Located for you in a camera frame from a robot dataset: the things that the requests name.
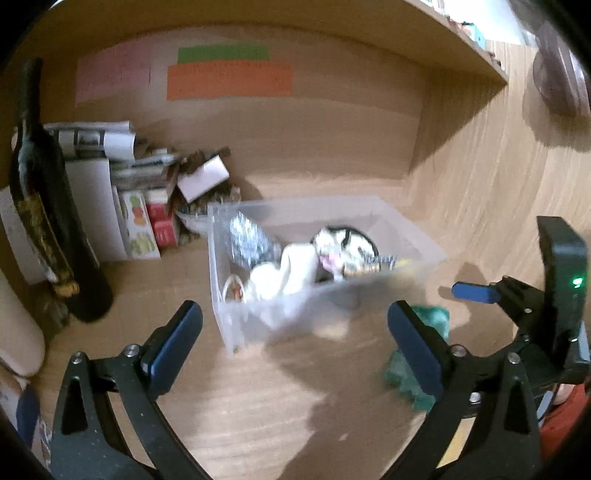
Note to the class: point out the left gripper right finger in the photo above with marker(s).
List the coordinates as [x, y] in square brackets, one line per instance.
[504, 442]

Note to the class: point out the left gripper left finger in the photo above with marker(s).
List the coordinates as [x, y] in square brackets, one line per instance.
[87, 441]

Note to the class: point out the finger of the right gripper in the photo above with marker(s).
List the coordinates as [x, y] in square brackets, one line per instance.
[516, 298]

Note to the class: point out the black white sleep mask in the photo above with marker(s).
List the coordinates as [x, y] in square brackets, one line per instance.
[344, 249]

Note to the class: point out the floral fabric scrunchie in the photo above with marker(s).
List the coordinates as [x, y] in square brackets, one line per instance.
[337, 258]

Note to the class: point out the silver sequin pouch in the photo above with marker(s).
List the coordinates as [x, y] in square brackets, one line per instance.
[249, 245]

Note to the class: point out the person's hand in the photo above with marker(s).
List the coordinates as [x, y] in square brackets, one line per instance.
[563, 392]

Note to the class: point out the blue white booklet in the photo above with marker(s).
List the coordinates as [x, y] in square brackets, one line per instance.
[22, 409]

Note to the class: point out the beige thermos flask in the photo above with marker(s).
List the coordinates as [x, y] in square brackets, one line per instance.
[22, 341]

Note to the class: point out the fruit print box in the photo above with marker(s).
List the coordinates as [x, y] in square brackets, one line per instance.
[139, 234]

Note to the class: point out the mauve tied curtain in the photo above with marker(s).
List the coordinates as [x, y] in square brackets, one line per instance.
[558, 75]

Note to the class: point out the red small box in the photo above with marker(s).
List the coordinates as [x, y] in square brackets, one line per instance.
[164, 223]

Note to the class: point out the clear plastic storage bin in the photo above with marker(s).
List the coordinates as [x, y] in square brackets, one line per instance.
[357, 238]

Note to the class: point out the dark wine bottle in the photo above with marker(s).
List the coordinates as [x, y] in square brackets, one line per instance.
[42, 197]

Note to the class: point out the white bowl of trinkets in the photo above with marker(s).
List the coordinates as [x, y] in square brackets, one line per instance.
[193, 215]

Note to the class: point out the stack of papers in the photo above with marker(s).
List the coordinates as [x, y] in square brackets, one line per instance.
[156, 170]

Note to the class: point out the white card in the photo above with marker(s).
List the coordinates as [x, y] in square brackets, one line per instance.
[207, 176]

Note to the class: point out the wooden shelf board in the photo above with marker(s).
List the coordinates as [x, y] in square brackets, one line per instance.
[430, 38]

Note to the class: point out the orange sticky note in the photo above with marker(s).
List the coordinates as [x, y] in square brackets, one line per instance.
[229, 78]

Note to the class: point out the pink sticky note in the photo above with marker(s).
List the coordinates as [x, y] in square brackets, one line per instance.
[113, 70]

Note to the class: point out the green sticky note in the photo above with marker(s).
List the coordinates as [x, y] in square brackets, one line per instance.
[222, 52]

